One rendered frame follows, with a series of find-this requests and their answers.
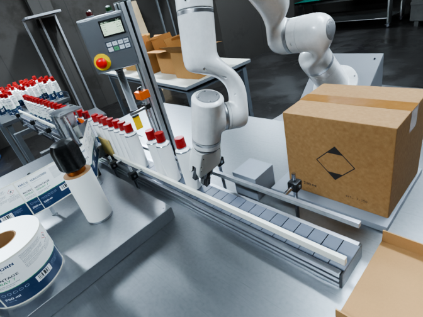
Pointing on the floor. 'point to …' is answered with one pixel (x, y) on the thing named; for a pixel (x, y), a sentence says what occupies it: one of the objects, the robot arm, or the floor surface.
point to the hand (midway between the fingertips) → (205, 179)
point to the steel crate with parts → (417, 12)
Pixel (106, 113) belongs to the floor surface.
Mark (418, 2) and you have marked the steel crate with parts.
